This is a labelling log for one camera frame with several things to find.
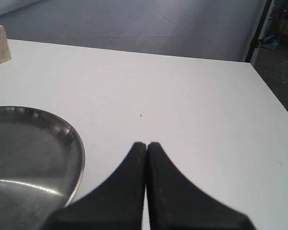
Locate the wire mesh basket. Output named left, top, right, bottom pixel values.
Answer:
left=265, top=61, right=288, bottom=84

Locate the dark blue plastic bin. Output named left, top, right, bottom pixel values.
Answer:
left=261, top=35, right=279, bottom=50

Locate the grey backdrop cloth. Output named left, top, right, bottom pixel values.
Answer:
left=0, top=0, right=265, bottom=61

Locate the round stainless steel plate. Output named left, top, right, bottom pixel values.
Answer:
left=0, top=106, right=85, bottom=230

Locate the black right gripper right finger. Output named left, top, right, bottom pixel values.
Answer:
left=146, top=142, right=255, bottom=230

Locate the black backdrop stand pole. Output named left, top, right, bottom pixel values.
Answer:
left=244, top=0, right=275, bottom=63

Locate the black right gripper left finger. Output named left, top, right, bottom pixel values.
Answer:
left=43, top=142, right=146, bottom=230

